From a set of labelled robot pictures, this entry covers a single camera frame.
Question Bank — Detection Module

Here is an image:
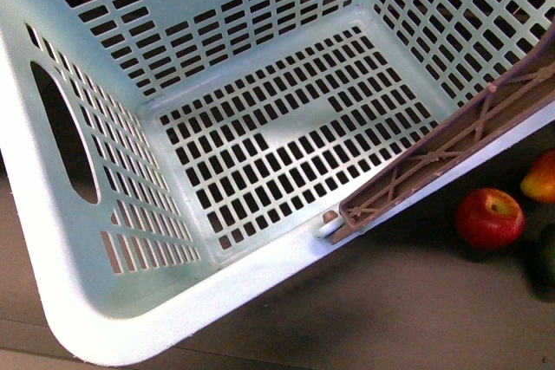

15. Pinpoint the light blue plastic basket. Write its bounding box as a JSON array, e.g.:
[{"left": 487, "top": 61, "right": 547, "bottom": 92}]
[{"left": 1, "top": 0, "right": 554, "bottom": 367}]

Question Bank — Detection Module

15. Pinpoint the red apple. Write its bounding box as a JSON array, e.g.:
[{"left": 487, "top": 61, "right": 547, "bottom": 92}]
[{"left": 454, "top": 188, "right": 526, "bottom": 250}]

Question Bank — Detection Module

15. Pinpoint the brown basket handle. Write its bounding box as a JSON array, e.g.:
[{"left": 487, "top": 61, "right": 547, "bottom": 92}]
[{"left": 327, "top": 28, "right": 554, "bottom": 244}]

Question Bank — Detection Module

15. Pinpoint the red yellow mango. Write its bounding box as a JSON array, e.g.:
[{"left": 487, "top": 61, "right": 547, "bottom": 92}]
[{"left": 520, "top": 148, "right": 554, "bottom": 204}]

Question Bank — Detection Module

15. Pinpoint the green avocado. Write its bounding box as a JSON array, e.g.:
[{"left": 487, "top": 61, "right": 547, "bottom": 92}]
[{"left": 534, "top": 223, "right": 554, "bottom": 288}]

